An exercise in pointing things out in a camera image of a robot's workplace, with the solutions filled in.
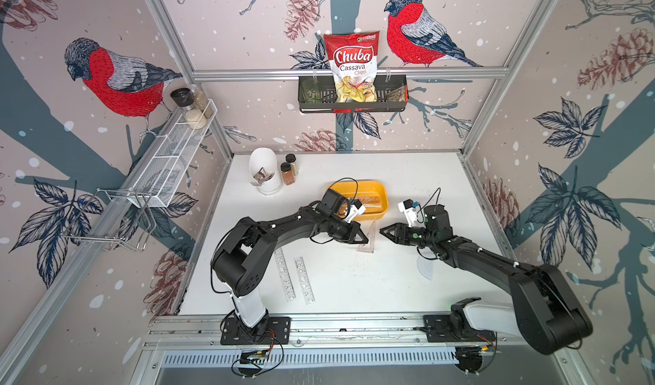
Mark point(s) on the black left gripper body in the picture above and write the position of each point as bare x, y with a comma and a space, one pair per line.
343, 231

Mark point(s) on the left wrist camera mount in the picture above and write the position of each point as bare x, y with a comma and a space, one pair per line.
333, 203

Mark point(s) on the black lid spice jar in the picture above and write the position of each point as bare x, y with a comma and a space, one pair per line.
183, 98

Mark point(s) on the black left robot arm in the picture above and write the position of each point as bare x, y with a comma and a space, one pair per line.
242, 258

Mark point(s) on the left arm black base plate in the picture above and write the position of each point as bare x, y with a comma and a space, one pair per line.
268, 330

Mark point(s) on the brown spice bottle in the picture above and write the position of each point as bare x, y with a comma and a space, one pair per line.
287, 173

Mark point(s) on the red Chuba cassava chips bag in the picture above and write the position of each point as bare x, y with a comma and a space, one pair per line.
353, 62

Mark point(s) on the black wire wall basket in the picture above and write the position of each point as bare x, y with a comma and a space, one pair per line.
323, 95

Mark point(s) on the pink right-angle set square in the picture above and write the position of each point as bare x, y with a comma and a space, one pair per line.
370, 233

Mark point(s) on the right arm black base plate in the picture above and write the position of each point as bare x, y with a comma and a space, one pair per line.
453, 327

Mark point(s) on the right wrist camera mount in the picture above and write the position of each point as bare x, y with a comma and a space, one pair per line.
410, 209

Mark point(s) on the yellow plastic storage box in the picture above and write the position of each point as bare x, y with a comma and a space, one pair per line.
372, 195

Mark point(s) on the clear blue protractor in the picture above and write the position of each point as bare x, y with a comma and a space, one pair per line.
425, 267

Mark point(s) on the white egg-shaped container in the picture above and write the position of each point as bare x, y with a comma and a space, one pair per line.
264, 171

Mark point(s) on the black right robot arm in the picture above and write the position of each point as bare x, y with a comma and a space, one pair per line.
548, 314

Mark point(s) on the chrome wire rack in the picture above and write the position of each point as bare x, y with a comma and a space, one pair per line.
107, 231

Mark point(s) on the glass jar on shelf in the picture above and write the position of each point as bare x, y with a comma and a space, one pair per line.
201, 100

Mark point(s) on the long clear stencil ruler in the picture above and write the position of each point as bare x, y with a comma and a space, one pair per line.
284, 275

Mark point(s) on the short clear stencil ruler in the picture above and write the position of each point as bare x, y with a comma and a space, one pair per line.
304, 280

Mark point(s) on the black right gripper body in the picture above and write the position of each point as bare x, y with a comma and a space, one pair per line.
414, 236

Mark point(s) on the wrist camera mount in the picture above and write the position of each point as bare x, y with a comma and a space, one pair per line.
410, 209
333, 203

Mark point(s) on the white wire mesh shelf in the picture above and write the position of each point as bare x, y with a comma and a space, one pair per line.
175, 149

